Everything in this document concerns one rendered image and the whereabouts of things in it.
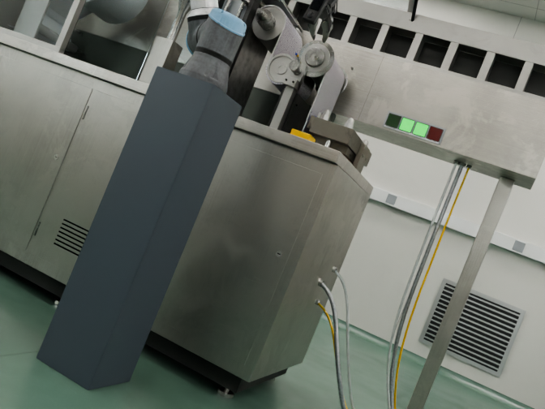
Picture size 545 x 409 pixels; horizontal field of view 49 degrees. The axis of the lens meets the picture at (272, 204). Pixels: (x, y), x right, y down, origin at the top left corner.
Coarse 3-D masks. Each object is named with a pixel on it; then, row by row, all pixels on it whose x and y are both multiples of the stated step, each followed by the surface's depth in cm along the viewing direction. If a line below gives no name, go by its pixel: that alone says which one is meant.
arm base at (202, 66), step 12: (204, 48) 171; (192, 60) 171; (204, 60) 170; (216, 60) 170; (228, 60) 173; (180, 72) 172; (192, 72) 169; (204, 72) 169; (216, 72) 170; (228, 72) 175; (216, 84) 170
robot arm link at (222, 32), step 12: (216, 12) 171; (228, 12) 171; (204, 24) 174; (216, 24) 170; (228, 24) 170; (240, 24) 172; (204, 36) 172; (216, 36) 170; (228, 36) 171; (240, 36) 174; (216, 48) 170; (228, 48) 172
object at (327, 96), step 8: (328, 80) 233; (320, 88) 228; (328, 88) 236; (320, 96) 231; (328, 96) 239; (336, 96) 247; (312, 104) 228; (320, 104) 234; (328, 104) 243; (312, 112) 230; (320, 112) 238
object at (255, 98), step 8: (144, 64) 294; (176, 64) 288; (256, 88) 273; (256, 96) 272; (264, 96) 271; (272, 96) 269; (248, 104) 273; (256, 104) 271; (264, 104) 270; (272, 104) 269; (248, 112) 272; (256, 112) 271; (264, 112) 270; (272, 112) 268; (256, 120) 270; (264, 120) 269; (328, 120) 259
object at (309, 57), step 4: (312, 48) 228; (316, 48) 228; (308, 52) 229; (312, 52) 228; (316, 52) 227; (320, 52) 227; (308, 56) 228; (312, 56) 228; (320, 56) 227; (324, 56) 228; (308, 60) 228; (312, 60) 228; (320, 60) 226; (308, 64) 228; (312, 64) 227; (316, 64) 227; (320, 64) 228
